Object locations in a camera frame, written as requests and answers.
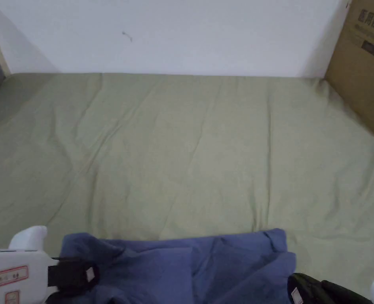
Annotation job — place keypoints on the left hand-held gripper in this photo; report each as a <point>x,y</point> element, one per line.
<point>19,262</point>

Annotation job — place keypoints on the dark blue shirt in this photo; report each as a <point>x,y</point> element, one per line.
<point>186,272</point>

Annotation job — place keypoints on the bed with pale green sheet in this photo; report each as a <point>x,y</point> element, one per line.
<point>186,142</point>

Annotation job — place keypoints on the brown cardboard carton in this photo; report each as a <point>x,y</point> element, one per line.
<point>364,63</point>

